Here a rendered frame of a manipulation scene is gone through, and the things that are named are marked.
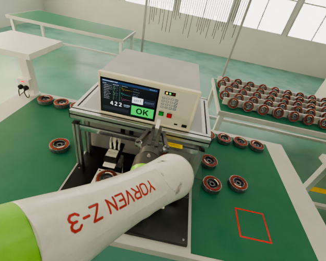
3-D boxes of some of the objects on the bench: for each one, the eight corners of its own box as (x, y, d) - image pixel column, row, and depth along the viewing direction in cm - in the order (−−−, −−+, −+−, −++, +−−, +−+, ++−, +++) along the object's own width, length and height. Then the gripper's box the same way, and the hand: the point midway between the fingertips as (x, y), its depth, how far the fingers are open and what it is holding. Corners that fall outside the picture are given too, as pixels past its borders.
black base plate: (186, 247, 86) (187, 245, 85) (45, 216, 87) (44, 213, 85) (189, 169, 124) (189, 166, 123) (90, 147, 124) (90, 144, 123)
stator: (47, 144, 120) (46, 140, 118) (67, 140, 126) (67, 135, 124) (52, 156, 113) (50, 151, 111) (72, 150, 119) (71, 146, 117)
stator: (114, 193, 98) (114, 188, 95) (91, 188, 98) (91, 183, 95) (120, 175, 107) (120, 171, 104) (100, 171, 107) (100, 167, 104)
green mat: (328, 284, 85) (328, 283, 84) (190, 253, 85) (190, 253, 85) (265, 144, 160) (265, 144, 160) (192, 128, 160) (192, 128, 160)
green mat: (38, 219, 85) (38, 219, 85) (-99, 189, 85) (-99, 189, 85) (111, 111, 161) (111, 111, 160) (39, 95, 161) (39, 95, 161)
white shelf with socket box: (44, 120, 137) (28, 54, 110) (-7, 109, 137) (-36, 40, 110) (70, 98, 165) (62, 41, 138) (27, 88, 165) (11, 29, 138)
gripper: (128, 164, 67) (143, 125, 86) (165, 172, 67) (172, 131, 86) (129, 148, 62) (145, 111, 82) (169, 157, 62) (175, 117, 82)
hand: (157, 126), depth 81 cm, fingers closed
